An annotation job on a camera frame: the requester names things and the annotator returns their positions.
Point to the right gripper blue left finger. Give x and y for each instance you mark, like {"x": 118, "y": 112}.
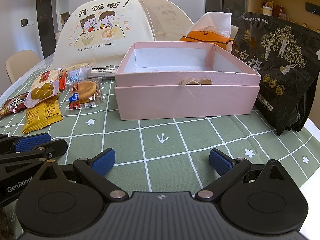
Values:
{"x": 92, "y": 173}

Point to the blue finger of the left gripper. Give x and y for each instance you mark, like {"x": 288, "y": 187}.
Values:
{"x": 25, "y": 144}

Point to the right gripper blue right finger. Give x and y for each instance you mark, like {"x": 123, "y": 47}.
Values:
{"x": 231, "y": 171}

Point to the dark red jerky packet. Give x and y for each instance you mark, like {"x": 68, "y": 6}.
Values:
{"x": 14, "y": 105}

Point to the chestnut snack packet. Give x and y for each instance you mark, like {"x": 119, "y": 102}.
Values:
{"x": 40, "y": 94}

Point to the round pastry clear packet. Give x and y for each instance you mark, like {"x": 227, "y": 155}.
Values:
{"x": 84, "y": 94}

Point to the rice cracker packet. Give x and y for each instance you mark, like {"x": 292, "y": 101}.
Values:
{"x": 50, "y": 76}

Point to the blue candy clear packet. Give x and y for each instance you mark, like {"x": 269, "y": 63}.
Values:
{"x": 74, "y": 75}

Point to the white label cake packet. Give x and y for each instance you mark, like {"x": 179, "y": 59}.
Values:
{"x": 107, "y": 72}

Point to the pale yellow snack packet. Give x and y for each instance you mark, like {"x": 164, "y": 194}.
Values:
{"x": 80, "y": 65}

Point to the green checked tablecloth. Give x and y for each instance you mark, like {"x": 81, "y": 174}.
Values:
{"x": 172, "y": 154}

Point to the beige chair left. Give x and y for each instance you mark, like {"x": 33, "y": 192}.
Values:
{"x": 19, "y": 63}

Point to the pink open gift box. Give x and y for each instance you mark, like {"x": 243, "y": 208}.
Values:
{"x": 162, "y": 80}

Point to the black plum snack bag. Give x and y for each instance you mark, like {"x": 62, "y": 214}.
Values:
{"x": 286, "y": 55}

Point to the cream mesh food cover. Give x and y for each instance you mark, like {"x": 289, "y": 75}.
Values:
{"x": 104, "y": 30}

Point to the orange tissue box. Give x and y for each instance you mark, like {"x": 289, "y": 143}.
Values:
{"x": 212, "y": 27}

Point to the wooden wall shelf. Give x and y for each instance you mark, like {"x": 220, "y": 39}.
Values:
{"x": 287, "y": 0}

